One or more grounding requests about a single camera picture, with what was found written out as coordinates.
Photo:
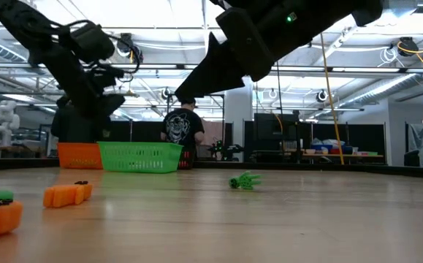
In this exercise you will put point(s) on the person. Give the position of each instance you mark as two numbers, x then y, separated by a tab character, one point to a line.
182	126

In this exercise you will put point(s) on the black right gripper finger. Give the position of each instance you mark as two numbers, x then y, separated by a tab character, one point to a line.
211	76

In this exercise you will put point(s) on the black partition panel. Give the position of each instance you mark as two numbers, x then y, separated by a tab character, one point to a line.
364	137
141	131

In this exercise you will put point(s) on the green plastic basket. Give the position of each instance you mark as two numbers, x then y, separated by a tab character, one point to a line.
140	157

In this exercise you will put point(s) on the black aluminium table frame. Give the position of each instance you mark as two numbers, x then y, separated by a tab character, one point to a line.
14	163

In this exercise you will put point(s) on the black plastic basket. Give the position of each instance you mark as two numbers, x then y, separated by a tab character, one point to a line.
187	159

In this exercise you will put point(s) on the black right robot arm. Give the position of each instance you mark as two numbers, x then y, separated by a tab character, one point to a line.
368	11

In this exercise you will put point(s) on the orange plastic basket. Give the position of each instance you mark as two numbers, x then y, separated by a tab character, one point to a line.
79	157

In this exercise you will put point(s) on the wooden side table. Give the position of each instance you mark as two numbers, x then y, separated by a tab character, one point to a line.
342	156

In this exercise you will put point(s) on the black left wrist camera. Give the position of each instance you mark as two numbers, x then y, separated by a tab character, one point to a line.
92	42

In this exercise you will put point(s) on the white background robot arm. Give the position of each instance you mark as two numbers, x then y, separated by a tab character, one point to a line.
4	120

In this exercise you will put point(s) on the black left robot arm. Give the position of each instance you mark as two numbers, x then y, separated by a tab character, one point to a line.
32	33

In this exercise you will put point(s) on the white building column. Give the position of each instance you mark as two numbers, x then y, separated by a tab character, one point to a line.
238	124

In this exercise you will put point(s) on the black background robot arm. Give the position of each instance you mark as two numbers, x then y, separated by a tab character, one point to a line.
227	149

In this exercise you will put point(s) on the black equipment rack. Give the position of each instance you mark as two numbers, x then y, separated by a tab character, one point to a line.
269	131

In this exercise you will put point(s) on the black chair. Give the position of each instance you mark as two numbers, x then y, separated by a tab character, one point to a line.
412	159

